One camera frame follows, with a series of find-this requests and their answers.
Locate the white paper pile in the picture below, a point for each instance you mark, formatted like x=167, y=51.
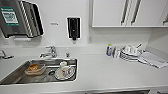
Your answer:
x=151, y=59

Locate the white cup in sink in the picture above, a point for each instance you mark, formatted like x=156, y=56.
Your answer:
x=65, y=69

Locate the white wall cabinet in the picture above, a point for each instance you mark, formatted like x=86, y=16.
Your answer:
x=113, y=13

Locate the small glass jar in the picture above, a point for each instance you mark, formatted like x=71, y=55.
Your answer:
x=115, y=52
x=109, y=50

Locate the dish rack with items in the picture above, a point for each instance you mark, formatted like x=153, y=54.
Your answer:
x=5, y=55

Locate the orange item in sink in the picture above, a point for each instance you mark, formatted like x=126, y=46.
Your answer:
x=35, y=68

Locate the stainless steel sink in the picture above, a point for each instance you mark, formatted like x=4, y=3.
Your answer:
x=20, y=78

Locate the white plate in sink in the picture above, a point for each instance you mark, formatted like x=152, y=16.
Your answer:
x=60, y=76

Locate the paper towel dispenser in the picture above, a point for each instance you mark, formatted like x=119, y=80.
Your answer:
x=16, y=16

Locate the black soap dispenser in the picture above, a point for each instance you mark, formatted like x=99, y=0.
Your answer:
x=73, y=28

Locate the chrome faucet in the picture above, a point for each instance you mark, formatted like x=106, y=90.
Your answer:
x=50, y=52

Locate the white wall outlet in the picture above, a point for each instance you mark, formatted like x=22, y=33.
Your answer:
x=89, y=39

